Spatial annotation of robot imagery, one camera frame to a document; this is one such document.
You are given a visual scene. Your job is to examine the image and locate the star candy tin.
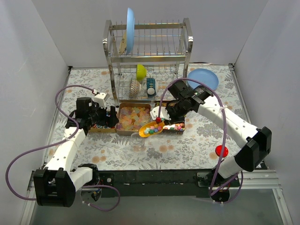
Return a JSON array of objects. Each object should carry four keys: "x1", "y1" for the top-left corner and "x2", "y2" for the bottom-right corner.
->
[{"x1": 153, "y1": 100, "x2": 186, "y2": 136}]

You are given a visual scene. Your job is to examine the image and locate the yellow plastic scoop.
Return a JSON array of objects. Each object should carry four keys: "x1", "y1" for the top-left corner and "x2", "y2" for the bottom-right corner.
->
[{"x1": 138, "y1": 121, "x2": 165, "y2": 138}]

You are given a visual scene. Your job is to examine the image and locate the popsicle candy tin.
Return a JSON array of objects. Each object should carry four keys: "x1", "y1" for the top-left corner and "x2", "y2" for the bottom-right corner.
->
[{"x1": 116, "y1": 102, "x2": 151, "y2": 136}]

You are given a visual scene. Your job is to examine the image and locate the clear glass jar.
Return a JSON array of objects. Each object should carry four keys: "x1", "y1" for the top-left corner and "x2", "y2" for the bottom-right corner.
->
[{"x1": 130, "y1": 133, "x2": 146, "y2": 153}]

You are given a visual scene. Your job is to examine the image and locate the steel dish rack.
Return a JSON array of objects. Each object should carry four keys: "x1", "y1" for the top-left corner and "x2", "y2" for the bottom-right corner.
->
[{"x1": 102, "y1": 18, "x2": 194, "y2": 105}]

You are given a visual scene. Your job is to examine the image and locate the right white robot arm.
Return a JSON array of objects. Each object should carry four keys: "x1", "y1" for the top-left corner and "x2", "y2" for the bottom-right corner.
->
[{"x1": 166, "y1": 78, "x2": 272, "y2": 186}]

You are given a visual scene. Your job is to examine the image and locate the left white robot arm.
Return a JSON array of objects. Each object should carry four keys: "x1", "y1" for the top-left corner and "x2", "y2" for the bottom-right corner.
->
[{"x1": 33, "y1": 93, "x2": 119, "y2": 207}]

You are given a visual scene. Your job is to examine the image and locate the teal white mug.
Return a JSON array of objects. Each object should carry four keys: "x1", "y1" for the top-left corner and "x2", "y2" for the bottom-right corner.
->
[{"x1": 146, "y1": 77, "x2": 158, "y2": 98}]

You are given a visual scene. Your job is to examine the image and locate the patterned bowl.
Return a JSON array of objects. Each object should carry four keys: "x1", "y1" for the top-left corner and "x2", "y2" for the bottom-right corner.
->
[{"x1": 129, "y1": 78, "x2": 142, "y2": 98}]

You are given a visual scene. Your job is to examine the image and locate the small blue plate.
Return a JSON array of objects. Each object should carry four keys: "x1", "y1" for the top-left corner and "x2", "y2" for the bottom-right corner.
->
[{"x1": 187, "y1": 68, "x2": 219, "y2": 90}]

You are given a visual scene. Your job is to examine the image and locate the yellow-green bowl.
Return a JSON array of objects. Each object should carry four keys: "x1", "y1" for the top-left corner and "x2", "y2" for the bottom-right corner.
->
[{"x1": 136, "y1": 64, "x2": 147, "y2": 82}]

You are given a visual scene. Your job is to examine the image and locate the red jar lid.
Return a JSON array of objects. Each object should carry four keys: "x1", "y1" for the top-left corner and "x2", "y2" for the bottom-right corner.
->
[{"x1": 215, "y1": 145, "x2": 229, "y2": 157}]

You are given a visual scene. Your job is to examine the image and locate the beige plate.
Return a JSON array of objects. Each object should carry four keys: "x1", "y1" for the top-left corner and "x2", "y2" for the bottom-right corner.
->
[{"x1": 119, "y1": 31, "x2": 127, "y2": 55}]

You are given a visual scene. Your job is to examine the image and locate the large blue plate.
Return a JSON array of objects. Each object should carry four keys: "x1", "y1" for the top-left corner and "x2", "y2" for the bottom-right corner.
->
[{"x1": 126, "y1": 8, "x2": 135, "y2": 55}]

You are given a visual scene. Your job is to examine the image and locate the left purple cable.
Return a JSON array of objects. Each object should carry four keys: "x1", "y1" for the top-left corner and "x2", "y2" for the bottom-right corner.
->
[{"x1": 5, "y1": 84, "x2": 120, "y2": 212}]

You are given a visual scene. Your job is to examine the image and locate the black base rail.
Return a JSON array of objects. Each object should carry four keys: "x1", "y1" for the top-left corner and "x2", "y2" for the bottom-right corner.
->
[{"x1": 72, "y1": 170, "x2": 240, "y2": 200}]

